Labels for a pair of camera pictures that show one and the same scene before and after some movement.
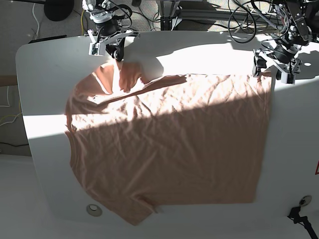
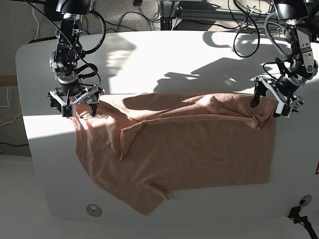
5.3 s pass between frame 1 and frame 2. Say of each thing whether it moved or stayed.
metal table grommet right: stayed
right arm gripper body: moved
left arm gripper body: moved
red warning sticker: stayed
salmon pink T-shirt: moved
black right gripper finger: moved
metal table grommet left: stayed
